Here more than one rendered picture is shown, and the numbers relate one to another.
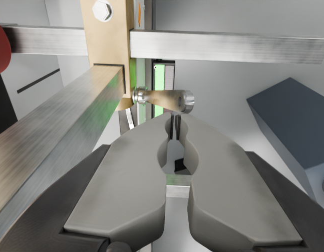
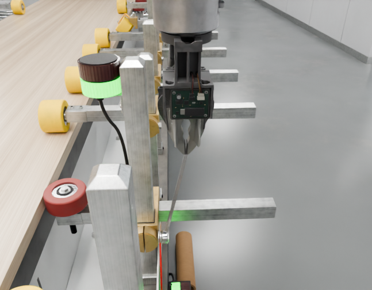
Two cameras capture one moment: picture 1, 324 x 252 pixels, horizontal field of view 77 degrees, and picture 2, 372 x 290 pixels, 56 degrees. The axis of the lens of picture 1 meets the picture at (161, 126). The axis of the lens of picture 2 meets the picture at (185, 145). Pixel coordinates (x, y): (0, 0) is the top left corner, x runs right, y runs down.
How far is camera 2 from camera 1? 0.61 m
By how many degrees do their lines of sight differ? 89
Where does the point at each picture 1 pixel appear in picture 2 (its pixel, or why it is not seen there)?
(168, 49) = (181, 206)
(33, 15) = (64, 266)
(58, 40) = not seen: hidden behind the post
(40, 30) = not seen: hidden behind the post
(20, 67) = (46, 271)
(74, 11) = (95, 276)
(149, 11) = (165, 248)
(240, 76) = not seen: outside the picture
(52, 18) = (72, 282)
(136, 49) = (163, 207)
